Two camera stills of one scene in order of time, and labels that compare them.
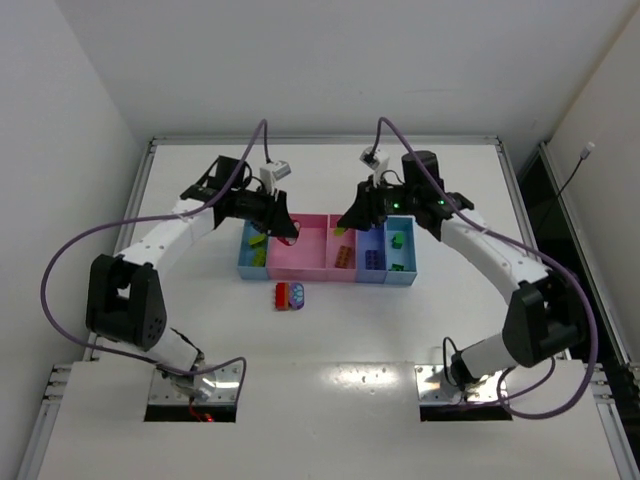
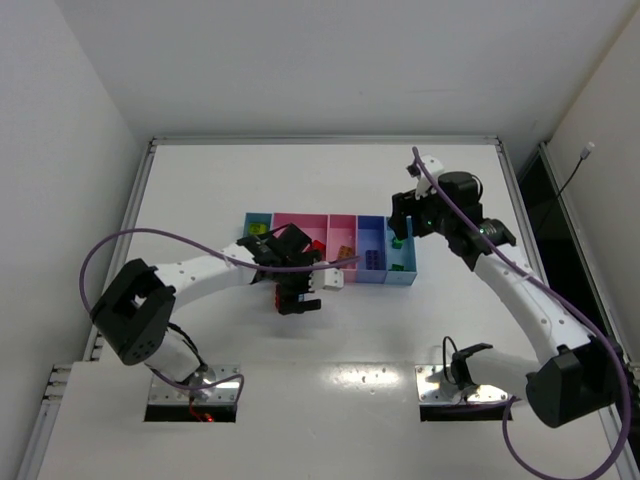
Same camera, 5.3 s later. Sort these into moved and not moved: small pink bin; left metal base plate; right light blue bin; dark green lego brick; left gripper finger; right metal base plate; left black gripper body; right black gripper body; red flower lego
Moved: right black gripper body; left gripper finger; left black gripper body; red flower lego
Not moved: small pink bin; dark green lego brick; right metal base plate; right light blue bin; left metal base plate
